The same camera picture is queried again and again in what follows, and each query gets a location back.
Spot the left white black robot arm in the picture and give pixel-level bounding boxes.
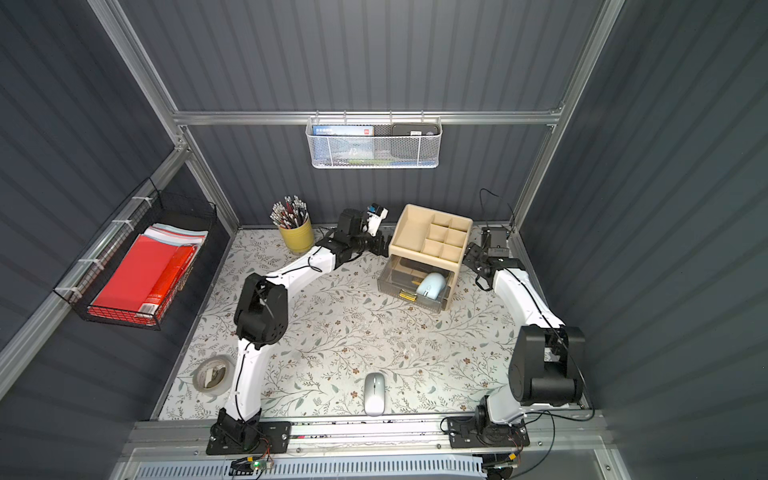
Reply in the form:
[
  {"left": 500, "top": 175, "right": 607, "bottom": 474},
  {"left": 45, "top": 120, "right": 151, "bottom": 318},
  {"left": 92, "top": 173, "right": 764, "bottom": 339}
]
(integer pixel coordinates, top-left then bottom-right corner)
[{"left": 216, "top": 203, "right": 389, "bottom": 431}]

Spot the light blue computer mouse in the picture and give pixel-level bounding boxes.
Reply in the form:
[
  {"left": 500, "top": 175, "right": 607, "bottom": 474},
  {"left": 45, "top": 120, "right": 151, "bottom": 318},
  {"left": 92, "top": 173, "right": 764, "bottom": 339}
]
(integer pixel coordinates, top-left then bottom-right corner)
[{"left": 416, "top": 272, "right": 447, "bottom": 300}]

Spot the black device in basket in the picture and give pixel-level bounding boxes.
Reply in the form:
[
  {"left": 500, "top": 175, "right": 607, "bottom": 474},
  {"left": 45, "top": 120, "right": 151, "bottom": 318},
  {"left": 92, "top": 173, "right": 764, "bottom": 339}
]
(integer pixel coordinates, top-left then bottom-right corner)
[{"left": 391, "top": 123, "right": 441, "bottom": 137}]

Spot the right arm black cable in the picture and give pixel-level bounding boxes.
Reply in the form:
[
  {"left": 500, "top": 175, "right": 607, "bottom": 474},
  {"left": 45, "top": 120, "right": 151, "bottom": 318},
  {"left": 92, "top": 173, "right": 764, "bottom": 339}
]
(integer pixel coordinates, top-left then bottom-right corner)
[{"left": 478, "top": 188, "right": 596, "bottom": 422}]

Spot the clear top drawer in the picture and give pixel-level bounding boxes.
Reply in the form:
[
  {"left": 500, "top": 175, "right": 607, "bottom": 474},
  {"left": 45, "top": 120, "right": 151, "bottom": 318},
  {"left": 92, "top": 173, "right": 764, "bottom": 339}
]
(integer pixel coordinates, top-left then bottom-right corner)
[{"left": 377, "top": 255, "right": 455, "bottom": 313}]

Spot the roll of tape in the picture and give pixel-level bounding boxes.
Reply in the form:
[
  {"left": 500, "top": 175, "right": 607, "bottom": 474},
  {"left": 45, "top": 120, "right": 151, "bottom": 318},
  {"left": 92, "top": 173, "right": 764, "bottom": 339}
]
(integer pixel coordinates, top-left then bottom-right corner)
[{"left": 192, "top": 355, "right": 235, "bottom": 397}]

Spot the red folder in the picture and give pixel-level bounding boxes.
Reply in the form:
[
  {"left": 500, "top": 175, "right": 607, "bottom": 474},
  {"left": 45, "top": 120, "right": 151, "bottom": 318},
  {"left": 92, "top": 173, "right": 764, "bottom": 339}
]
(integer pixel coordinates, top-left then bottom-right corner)
[{"left": 87, "top": 234, "right": 197, "bottom": 326}]

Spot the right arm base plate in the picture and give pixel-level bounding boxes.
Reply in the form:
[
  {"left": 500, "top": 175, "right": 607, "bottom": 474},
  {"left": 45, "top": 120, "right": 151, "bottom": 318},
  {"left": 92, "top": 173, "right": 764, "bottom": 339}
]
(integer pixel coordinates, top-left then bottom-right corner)
[{"left": 440, "top": 416, "right": 530, "bottom": 451}]

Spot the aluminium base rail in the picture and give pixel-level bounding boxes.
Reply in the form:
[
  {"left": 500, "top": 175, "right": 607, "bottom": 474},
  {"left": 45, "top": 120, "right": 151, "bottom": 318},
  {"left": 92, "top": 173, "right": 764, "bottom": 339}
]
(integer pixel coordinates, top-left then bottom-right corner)
[{"left": 118, "top": 410, "right": 616, "bottom": 463}]

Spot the white ventilation grille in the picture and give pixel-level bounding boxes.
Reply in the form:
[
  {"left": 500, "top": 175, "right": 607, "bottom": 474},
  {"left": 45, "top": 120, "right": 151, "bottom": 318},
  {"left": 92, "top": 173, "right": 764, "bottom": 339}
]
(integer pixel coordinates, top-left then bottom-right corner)
[{"left": 133, "top": 454, "right": 486, "bottom": 479}]

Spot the small green circuit board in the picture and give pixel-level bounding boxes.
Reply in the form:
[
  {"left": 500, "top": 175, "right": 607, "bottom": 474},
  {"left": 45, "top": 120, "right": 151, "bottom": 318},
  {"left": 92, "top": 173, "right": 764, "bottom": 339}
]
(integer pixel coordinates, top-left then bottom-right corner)
[{"left": 229, "top": 457, "right": 274, "bottom": 478}]

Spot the bundle of pens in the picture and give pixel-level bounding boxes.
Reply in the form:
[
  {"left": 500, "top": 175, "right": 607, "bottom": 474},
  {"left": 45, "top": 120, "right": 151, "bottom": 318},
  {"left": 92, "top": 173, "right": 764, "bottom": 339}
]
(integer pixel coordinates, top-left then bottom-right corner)
[{"left": 270, "top": 195, "right": 309, "bottom": 230}]

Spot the blue box in basket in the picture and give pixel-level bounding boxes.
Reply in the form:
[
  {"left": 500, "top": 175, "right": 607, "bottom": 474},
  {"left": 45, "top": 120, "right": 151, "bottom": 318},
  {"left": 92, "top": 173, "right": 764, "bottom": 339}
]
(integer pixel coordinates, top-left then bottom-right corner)
[{"left": 308, "top": 125, "right": 375, "bottom": 164}]

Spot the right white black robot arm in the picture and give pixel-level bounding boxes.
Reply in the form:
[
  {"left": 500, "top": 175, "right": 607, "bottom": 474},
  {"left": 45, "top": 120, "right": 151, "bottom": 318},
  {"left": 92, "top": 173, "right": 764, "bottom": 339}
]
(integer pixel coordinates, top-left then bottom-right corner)
[{"left": 463, "top": 227, "right": 586, "bottom": 432}]

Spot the black wire side basket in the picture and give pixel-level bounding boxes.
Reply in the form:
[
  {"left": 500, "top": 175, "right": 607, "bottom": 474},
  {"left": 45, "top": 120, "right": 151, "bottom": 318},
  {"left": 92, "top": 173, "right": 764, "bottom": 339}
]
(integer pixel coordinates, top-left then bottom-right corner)
[{"left": 54, "top": 189, "right": 217, "bottom": 330}]

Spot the white wire wall basket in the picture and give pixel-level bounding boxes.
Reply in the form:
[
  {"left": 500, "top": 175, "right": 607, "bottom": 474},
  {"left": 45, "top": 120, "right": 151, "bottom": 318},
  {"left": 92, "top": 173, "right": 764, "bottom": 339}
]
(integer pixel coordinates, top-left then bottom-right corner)
[{"left": 305, "top": 116, "right": 443, "bottom": 169}]

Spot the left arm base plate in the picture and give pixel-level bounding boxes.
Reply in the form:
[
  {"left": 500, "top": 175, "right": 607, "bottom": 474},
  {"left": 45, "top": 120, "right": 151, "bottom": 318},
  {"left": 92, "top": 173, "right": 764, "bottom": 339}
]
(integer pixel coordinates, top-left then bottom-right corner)
[{"left": 206, "top": 419, "right": 292, "bottom": 456}]

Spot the beige drawer organizer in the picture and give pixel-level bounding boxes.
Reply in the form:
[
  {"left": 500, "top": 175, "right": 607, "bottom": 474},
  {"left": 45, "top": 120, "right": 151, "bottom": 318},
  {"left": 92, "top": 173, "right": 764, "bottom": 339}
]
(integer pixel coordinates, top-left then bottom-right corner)
[{"left": 389, "top": 204, "right": 473, "bottom": 284}]

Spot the grey computer mouse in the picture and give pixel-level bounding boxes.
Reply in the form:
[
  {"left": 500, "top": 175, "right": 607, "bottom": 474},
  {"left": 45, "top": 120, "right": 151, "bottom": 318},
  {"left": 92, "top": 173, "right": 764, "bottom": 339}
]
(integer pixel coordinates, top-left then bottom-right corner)
[{"left": 363, "top": 372, "right": 386, "bottom": 416}]

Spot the yellow pen cup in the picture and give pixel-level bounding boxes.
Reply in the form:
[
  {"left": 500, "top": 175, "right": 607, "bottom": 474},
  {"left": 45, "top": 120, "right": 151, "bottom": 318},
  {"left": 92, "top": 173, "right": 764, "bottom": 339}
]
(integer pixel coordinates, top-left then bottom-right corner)
[{"left": 279, "top": 219, "right": 315, "bottom": 255}]

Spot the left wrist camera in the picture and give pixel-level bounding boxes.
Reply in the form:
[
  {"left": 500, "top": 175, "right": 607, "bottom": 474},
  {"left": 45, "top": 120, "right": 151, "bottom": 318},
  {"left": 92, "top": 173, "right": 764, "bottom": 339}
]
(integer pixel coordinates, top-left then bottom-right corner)
[{"left": 366, "top": 203, "right": 388, "bottom": 237}]

